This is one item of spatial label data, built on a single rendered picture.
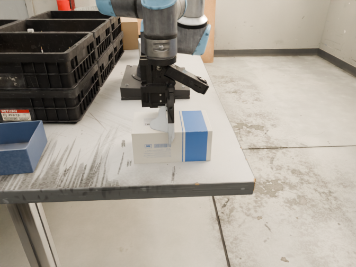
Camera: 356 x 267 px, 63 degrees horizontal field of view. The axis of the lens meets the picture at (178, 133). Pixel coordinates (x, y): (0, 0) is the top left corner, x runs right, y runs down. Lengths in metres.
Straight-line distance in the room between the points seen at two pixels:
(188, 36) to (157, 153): 0.51
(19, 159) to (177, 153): 0.38
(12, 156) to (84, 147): 0.19
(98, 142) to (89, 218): 0.83
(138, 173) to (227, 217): 0.95
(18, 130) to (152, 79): 0.42
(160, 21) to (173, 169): 0.35
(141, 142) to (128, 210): 0.95
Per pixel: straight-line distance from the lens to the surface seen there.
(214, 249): 1.47
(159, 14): 0.65
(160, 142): 0.73
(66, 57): 0.91
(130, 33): 1.84
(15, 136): 0.94
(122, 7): 0.78
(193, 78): 0.70
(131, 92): 1.12
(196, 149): 0.75
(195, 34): 1.10
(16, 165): 0.81
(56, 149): 0.88
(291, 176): 1.97
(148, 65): 0.69
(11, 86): 1.01
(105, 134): 0.91
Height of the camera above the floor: 1.14
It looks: 30 degrees down
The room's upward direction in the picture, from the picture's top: straight up
